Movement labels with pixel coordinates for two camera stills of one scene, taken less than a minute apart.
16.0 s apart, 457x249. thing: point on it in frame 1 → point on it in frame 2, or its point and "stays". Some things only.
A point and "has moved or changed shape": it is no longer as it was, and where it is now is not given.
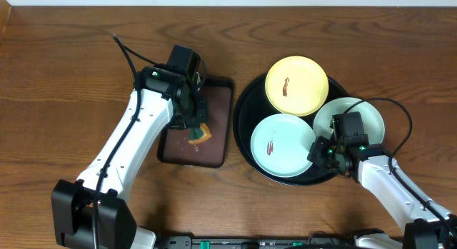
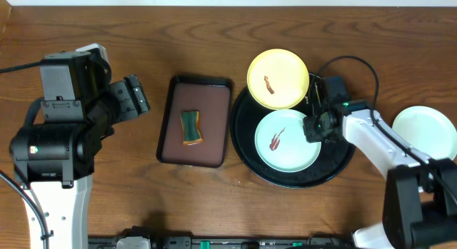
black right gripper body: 322,150 → 315,130
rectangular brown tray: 173,146 stays
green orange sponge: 199,135 has moved or changed shape
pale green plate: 372,120 has moved or changed shape
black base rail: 211,242 stays
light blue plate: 280,145 has moved or changed shape
